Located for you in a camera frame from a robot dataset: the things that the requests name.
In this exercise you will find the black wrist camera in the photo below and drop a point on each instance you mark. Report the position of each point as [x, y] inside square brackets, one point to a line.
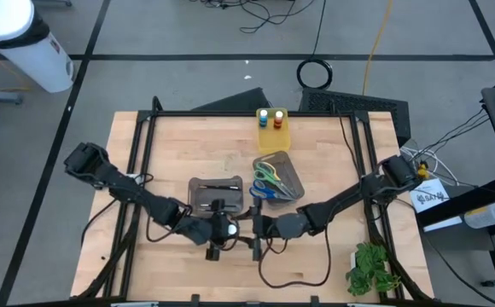
[207, 230]
[269, 227]

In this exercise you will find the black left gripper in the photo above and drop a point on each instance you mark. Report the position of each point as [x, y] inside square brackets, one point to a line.
[216, 251]

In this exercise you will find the black metal rig frame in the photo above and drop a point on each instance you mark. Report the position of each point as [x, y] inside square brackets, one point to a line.
[230, 114]

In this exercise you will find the yellow paint bottle white cap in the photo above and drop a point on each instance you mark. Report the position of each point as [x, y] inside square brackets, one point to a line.
[232, 229]

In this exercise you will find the white plant pot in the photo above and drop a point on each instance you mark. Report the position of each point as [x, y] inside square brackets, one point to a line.
[352, 259]

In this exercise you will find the white printed sheet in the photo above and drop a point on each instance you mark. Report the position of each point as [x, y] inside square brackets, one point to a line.
[426, 200]

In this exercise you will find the green artificial plant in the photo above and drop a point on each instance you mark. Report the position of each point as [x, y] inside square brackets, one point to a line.
[371, 264]

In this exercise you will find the white trash can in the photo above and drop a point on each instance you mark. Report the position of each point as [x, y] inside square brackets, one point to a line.
[25, 51]

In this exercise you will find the black flat panel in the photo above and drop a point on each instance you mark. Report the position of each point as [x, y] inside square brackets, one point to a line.
[239, 102]

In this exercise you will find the red paint bottle white cap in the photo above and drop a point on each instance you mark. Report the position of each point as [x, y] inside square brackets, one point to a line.
[278, 123]

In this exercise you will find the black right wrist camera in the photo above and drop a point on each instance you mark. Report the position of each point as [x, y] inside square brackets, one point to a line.
[269, 227]

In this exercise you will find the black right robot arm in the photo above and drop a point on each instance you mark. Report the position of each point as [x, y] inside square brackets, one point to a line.
[341, 200]

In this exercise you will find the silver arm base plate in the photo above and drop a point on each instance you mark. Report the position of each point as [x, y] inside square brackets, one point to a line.
[133, 176]

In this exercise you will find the translucent plastic jug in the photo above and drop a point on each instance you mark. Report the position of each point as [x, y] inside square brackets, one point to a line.
[484, 215]

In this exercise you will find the white light bar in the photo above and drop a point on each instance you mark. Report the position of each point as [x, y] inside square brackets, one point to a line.
[371, 305]
[134, 304]

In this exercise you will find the translucent grey plastic bin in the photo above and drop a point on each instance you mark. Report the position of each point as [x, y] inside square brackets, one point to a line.
[205, 194]
[288, 168]

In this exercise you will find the black table clamp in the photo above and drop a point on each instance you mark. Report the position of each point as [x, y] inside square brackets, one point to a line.
[195, 299]
[314, 300]

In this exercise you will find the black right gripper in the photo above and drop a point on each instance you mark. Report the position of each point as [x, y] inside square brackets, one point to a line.
[257, 251]

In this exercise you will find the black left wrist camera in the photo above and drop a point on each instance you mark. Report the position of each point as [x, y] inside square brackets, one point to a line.
[207, 230]

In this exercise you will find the yellow plastic bin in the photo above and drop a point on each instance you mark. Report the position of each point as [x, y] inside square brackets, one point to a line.
[273, 143]

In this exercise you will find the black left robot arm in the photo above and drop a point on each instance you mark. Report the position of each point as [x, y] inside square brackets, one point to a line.
[145, 200]

